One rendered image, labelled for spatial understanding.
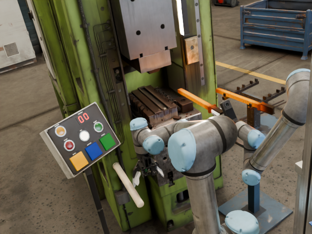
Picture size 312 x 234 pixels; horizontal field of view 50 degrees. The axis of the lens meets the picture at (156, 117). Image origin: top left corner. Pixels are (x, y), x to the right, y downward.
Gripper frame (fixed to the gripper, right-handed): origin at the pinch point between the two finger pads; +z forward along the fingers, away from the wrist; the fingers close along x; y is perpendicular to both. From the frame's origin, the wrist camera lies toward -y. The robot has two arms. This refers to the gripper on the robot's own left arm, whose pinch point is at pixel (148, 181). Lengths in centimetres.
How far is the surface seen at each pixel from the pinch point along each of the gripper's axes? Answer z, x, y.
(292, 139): 93, 172, -99
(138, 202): 29.5, -3.6, -20.9
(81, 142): -13.6, -24.7, -31.6
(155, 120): 0, 23, -53
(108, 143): -6.5, -10.5, -33.9
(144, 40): -52, 25, -53
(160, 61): -37, 33, -54
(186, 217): 86, 34, -49
